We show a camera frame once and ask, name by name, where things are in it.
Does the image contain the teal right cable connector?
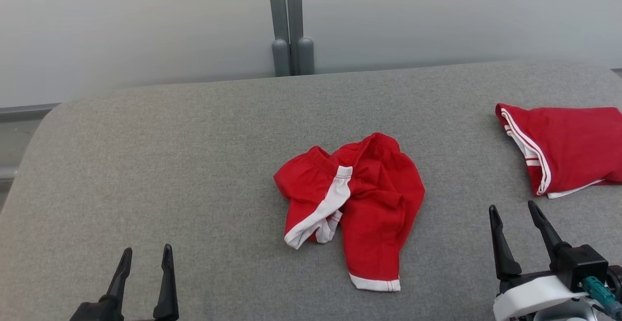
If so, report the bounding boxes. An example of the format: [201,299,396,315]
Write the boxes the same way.
[582,276,622,320]

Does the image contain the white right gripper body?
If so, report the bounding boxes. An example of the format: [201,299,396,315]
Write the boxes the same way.
[493,270,588,321]

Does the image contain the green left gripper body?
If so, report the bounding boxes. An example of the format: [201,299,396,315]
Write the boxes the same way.
[69,302,124,321]

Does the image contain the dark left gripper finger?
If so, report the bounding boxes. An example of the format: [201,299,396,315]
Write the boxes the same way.
[153,244,179,321]
[100,248,133,312]

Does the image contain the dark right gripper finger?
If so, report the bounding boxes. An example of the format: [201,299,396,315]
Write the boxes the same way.
[489,205,522,280]
[528,201,571,266]

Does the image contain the red white shorts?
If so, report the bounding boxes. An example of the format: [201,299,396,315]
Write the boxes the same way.
[273,133,426,292]

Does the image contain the grey metal partition post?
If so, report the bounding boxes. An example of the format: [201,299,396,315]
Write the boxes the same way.
[286,0,314,76]
[266,0,291,78]

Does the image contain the grey baseboard strip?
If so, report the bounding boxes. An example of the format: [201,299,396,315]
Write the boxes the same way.
[0,102,61,122]

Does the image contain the red white basketball jersey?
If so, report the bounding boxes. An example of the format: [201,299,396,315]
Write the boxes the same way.
[495,102,622,199]

